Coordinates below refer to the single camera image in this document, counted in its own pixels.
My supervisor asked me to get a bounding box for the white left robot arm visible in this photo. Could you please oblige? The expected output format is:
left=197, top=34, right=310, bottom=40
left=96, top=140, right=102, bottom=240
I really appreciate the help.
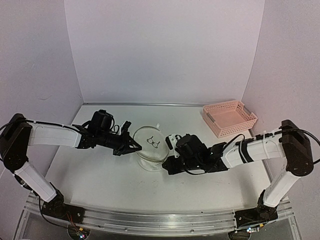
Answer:
left=0, top=109, right=142, bottom=219

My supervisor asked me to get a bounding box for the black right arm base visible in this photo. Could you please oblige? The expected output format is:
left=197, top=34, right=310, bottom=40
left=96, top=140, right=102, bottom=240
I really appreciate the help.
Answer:
left=234, top=190, right=278, bottom=230

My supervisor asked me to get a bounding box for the pink plastic basket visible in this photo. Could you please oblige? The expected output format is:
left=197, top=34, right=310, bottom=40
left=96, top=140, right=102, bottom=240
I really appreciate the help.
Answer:
left=202, top=100, right=258, bottom=138

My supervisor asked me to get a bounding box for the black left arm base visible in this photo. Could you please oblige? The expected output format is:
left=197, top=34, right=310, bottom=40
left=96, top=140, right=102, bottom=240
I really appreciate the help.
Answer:
left=40, top=185, right=85, bottom=224

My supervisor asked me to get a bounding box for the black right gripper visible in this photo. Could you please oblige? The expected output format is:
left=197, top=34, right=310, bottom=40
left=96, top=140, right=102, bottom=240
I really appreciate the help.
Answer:
left=163, top=155, right=203, bottom=176

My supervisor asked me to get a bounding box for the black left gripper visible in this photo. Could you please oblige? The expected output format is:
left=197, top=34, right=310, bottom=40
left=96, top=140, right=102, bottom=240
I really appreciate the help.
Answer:
left=97, top=129, right=142, bottom=156

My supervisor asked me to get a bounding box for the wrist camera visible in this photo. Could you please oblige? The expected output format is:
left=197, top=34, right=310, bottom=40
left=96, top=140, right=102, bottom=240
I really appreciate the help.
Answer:
left=120, top=121, right=132, bottom=134
left=165, top=133, right=182, bottom=159

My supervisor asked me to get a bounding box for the white mesh laundry bag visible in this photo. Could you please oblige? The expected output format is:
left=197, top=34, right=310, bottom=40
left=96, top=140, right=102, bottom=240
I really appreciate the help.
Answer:
left=133, top=125, right=170, bottom=172

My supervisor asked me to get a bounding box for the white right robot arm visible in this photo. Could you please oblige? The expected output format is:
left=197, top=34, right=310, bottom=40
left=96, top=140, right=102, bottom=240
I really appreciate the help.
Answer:
left=162, top=120, right=320, bottom=222

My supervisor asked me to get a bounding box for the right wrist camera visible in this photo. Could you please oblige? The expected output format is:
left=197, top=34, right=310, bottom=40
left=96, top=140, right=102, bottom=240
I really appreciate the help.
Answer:
left=165, top=133, right=182, bottom=159

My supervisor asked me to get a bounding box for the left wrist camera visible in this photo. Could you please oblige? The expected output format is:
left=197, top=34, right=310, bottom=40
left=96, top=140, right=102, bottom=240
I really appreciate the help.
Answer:
left=120, top=121, right=132, bottom=134

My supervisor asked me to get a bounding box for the aluminium front rail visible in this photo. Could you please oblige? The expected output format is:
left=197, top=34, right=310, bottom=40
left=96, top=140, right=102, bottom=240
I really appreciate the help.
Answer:
left=13, top=193, right=302, bottom=240

